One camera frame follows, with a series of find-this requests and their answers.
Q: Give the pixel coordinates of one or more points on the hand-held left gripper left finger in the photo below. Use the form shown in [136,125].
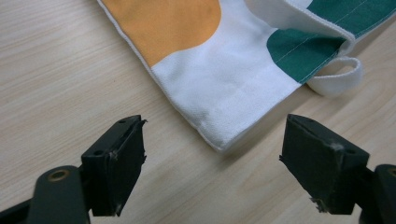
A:
[113,168]

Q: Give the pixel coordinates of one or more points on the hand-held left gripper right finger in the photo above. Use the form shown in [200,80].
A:
[320,168]

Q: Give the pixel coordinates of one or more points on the white orange green cloth bag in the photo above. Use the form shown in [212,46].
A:
[230,77]

